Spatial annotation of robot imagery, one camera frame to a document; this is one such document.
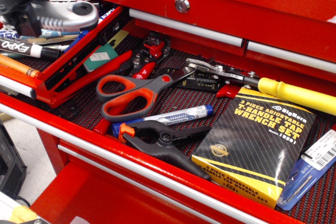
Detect blue drill bit package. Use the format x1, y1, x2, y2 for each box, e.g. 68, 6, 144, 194
277, 129, 335, 210

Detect black wire gauge crimper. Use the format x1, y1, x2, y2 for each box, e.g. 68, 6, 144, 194
154, 67, 226, 93

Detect silver drawer lock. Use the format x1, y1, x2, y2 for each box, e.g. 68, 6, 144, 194
175, 0, 190, 13

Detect red and grey scissors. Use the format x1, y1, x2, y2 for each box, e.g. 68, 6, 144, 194
96, 67, 196, 122

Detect red metal tool chest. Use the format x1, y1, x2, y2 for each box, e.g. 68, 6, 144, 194
0, 0, 336, 224

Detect black expo marker lower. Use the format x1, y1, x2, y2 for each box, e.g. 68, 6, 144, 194
1, 37, 62, 60

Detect blue capped white marker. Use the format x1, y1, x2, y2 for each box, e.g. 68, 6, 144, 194
125, 104, 213, 125

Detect black crate on floor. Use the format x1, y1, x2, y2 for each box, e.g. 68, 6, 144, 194
1, 122, 27, 198

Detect silver box cutter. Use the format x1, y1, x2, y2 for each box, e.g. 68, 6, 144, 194
32, 1, 99, 32

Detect black spring clamp orange tips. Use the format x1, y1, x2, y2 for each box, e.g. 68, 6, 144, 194
119, 120, 211, 181

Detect orange crayon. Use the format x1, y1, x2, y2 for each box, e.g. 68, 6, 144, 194
1, 54, 41, 78

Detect yellow handled tin snips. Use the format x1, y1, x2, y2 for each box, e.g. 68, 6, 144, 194
186, 58, 335, 115

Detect red handled wire stripper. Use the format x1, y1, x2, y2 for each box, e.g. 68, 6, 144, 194
115, 31, 171, 79

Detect light blue expo marker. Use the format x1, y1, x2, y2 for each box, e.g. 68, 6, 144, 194
0, 29, 81, 40

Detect green card package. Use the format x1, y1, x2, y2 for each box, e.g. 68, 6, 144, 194
83, 44, 119, 72

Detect small red open drawer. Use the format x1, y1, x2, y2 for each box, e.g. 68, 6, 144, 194
1, 3, 129, 108

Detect large red open drawer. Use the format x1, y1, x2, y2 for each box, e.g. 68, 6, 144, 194
1, 19, 335, 223

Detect black yellow tap wrench box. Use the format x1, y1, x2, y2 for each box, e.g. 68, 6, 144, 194
192, 88, 316, 208

